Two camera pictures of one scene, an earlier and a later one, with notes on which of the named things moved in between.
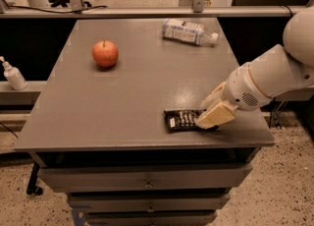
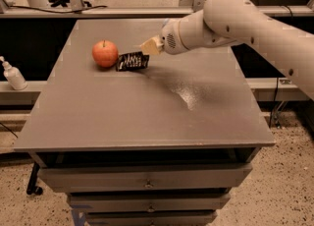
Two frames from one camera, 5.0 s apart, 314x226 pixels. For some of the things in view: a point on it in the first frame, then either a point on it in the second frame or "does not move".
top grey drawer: (143, 177) does not move
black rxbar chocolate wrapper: (183, 120) to (131, 61)
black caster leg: (32, 188) does not move
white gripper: (241, 89) to (170, 39)
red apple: (105, 53) does not move
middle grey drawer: (148, 202) does not move
